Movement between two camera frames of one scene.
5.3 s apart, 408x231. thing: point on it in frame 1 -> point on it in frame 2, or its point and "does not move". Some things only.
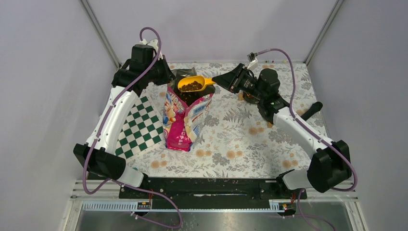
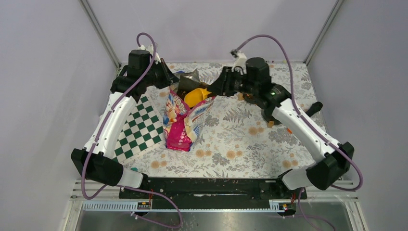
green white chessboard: (142, 130) does not move
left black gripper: (170, 76) does not move
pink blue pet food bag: (184, 114) does not move
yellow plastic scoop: (193, 83) -> (196, 96)
